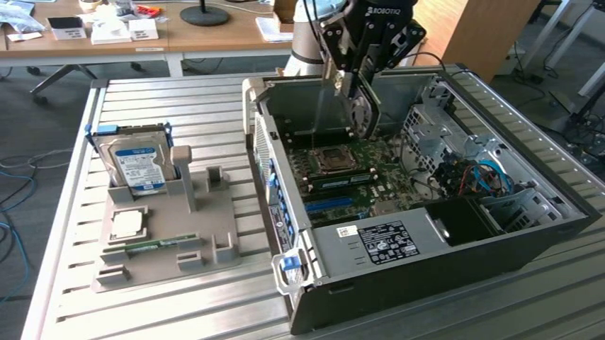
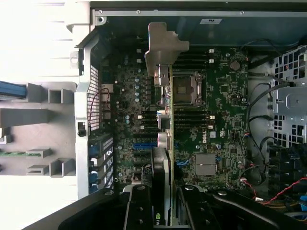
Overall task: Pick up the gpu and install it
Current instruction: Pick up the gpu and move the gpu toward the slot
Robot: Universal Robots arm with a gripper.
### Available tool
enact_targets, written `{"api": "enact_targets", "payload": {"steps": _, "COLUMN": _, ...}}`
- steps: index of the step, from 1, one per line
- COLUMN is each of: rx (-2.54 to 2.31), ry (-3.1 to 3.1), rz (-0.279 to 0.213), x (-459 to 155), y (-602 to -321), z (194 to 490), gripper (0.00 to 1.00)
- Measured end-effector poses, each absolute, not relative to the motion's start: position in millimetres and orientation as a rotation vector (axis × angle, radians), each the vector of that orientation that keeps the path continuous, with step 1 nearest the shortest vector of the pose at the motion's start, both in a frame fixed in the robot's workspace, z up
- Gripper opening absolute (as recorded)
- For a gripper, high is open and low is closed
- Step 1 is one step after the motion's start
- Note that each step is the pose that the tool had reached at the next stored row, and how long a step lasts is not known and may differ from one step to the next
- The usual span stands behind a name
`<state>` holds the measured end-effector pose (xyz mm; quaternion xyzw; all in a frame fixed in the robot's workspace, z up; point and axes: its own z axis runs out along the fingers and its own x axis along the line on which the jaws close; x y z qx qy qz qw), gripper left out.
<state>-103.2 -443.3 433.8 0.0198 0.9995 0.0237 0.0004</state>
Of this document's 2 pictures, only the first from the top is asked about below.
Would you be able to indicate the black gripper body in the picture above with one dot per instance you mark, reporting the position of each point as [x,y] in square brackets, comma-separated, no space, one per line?
[381,10]

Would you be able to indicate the black graphics card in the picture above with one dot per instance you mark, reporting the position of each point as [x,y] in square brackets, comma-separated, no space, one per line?
[363,113]

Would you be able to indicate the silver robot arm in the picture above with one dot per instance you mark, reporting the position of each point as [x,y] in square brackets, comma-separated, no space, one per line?
[297,42]

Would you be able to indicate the brown cardboard box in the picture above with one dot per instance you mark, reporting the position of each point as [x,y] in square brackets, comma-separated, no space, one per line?
[283,14]

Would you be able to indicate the stack of white papers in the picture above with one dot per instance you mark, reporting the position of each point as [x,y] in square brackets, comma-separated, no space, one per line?
[271,32]

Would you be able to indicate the wooden cabinet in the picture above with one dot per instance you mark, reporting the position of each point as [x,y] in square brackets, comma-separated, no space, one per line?
[472,42]

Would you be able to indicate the wooden office desk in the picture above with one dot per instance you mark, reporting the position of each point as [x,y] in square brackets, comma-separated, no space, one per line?
[212,35]

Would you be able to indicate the black round lamp base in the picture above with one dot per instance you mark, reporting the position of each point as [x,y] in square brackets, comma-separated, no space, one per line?
[203,17]

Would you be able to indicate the black RAM stick with label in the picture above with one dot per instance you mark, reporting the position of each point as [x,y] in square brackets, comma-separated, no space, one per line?
[340,181]

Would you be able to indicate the orange plastic item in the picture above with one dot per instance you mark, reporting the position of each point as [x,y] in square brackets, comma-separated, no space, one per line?
[148,11]

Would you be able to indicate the white printed box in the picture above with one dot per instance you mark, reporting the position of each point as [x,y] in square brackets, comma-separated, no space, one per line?
[141,32]

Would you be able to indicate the green motherboard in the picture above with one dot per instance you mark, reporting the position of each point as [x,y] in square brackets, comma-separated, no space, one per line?
[391,193]

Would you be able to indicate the black equipment stand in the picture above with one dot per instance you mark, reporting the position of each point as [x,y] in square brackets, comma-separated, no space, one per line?
[586,117]

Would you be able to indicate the blue expansion slot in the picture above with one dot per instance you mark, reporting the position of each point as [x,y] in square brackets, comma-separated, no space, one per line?
[325,204]

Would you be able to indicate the flat white box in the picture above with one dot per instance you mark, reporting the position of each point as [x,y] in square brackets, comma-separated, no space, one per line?
[110,39]

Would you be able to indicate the white tape roll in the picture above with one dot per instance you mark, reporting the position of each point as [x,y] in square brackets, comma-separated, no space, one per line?
[108,26]

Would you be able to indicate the beige tape roll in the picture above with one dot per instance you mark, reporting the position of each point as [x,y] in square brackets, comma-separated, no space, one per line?
[89,4]

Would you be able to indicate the black case label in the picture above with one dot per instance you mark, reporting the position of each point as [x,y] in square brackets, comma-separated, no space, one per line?
[279,226]

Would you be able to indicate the blue plastic disk carrier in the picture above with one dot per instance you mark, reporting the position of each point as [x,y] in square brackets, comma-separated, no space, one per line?
[105,129]

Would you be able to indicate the hard disk with blue label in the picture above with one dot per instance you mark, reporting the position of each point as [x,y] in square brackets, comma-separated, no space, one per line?
[136,166]

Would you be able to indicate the grilled silver disk bay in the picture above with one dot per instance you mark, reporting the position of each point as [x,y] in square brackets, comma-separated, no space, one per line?
[519,212]

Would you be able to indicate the dark wheeled desk leg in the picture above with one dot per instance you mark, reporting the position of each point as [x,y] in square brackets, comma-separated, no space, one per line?
[56,76]

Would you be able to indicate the grey power supply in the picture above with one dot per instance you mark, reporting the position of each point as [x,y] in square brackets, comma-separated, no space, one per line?
[329,255]

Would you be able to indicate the grey parts rack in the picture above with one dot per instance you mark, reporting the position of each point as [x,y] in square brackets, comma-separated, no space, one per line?
[160,212]

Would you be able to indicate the blue case release tab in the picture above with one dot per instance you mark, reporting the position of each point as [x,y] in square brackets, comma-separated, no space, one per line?
[288,263]

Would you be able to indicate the white paper card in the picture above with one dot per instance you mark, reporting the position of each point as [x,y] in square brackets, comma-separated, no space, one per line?
[22,36]

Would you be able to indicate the clear plastic bag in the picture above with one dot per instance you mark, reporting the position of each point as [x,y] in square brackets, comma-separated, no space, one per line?
[18,21]

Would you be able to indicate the green RAM stick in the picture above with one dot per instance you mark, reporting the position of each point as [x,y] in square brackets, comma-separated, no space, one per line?
[160,243]

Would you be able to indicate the silver CPU chip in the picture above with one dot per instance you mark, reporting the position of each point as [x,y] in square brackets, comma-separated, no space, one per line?
[126,225]

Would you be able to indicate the black open PC case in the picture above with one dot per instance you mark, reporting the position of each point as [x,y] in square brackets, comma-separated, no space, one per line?
[424,290]

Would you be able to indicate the white desk frame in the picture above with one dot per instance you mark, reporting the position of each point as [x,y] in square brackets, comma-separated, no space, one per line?
[544,32]

